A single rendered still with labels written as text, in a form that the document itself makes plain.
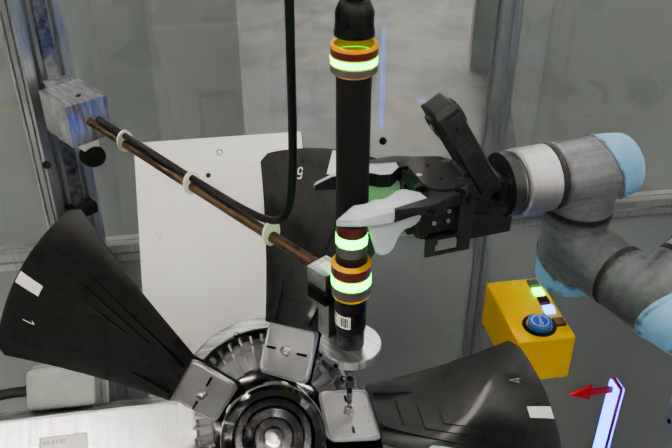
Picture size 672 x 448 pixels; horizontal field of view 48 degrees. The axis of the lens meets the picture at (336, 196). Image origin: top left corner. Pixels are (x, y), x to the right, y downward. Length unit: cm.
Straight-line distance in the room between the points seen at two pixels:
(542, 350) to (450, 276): 54
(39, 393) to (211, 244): 31
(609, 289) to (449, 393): 26
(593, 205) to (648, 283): 10
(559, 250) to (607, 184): 10
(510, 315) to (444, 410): 38
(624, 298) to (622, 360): 131
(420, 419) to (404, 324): 89
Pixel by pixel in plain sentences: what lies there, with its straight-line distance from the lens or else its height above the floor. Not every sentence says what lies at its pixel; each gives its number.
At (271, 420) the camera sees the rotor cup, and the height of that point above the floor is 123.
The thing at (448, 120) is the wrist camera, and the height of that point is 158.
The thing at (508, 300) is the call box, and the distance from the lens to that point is 134.
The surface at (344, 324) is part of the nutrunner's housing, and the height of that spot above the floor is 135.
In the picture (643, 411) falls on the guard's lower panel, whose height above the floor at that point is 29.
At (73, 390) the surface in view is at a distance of 111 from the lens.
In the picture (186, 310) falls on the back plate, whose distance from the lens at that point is 117.
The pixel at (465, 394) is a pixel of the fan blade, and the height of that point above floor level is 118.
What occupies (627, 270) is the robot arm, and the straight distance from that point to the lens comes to 86.
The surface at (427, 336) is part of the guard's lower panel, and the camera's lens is 188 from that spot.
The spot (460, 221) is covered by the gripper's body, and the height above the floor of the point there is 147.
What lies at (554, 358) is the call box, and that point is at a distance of 131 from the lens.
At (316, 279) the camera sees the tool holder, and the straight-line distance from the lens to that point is 84.
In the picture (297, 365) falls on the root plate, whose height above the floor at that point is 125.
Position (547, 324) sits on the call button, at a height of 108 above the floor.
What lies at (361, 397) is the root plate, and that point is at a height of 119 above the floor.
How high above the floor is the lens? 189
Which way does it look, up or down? 31 degrees down
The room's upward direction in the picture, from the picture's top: straight up
